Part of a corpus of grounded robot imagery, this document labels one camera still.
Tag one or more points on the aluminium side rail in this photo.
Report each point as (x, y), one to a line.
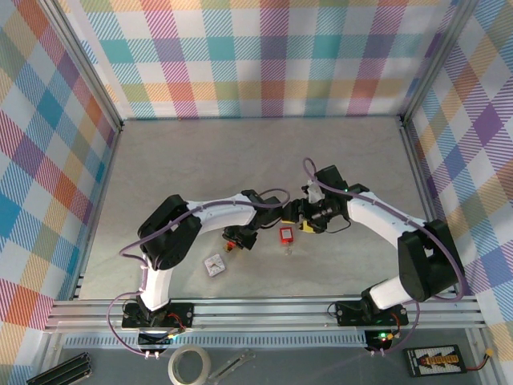
(98, 208)
(426, 180)

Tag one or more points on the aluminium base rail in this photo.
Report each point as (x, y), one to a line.
(260, 314)

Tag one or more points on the small white printed card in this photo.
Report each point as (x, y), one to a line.
(215, 266)

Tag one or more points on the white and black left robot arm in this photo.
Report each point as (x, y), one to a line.
(224, 214)

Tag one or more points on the black connector box green light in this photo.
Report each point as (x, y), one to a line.
(380, 339)
(158, 340)

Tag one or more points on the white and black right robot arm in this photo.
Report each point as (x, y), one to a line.
(380, 220)

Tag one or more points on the black aluminium extrusion bar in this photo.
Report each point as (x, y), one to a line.
(60, 371)

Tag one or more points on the aluminium frame post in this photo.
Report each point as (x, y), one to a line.
(80, 60)
(435, 60)

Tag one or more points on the clear acrylic slotted bracket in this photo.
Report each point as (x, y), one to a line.
(232, 364)

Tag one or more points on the clear tape roll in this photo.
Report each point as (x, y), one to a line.
(172, 367)

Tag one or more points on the black charger board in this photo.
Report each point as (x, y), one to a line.
(435, 359)

